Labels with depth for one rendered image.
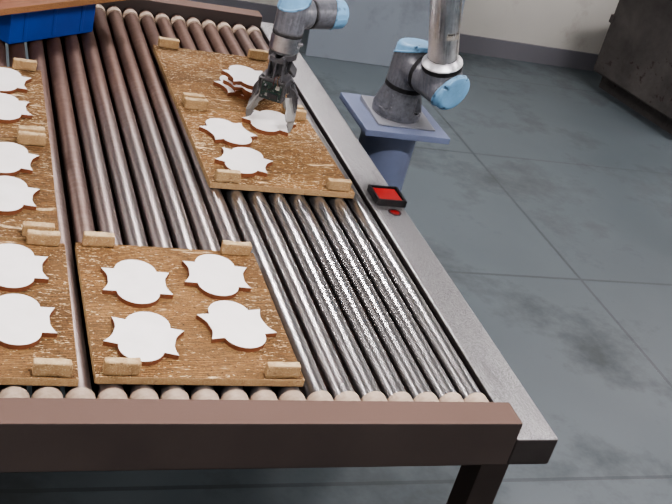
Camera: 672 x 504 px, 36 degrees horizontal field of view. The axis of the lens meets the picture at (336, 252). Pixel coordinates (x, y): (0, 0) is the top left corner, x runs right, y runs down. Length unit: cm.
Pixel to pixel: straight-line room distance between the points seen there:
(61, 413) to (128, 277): 41
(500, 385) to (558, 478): 144
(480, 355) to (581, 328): 221
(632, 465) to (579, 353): 62
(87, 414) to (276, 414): 29
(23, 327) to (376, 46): 483
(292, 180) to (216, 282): 55
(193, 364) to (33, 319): 27
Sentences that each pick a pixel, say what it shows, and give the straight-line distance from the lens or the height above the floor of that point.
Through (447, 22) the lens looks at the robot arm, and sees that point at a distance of 288.
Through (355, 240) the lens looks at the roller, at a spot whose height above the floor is 91.
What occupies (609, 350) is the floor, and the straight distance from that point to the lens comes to 416.
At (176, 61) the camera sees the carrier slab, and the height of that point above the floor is 94.
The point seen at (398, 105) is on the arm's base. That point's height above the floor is 93.
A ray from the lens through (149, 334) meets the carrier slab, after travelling 179.
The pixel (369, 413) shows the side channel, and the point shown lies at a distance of 173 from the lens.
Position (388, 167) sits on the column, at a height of 73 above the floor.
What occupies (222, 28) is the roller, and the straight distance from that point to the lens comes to 342.
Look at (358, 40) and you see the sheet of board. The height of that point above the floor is 13.
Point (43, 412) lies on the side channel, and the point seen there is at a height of 95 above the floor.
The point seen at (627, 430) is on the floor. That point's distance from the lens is 376.
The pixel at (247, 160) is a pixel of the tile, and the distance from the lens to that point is 246.
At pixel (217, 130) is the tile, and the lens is 258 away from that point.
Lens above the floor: 197
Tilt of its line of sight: 28 degrees down
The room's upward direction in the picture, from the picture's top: 16 degrees clockwise
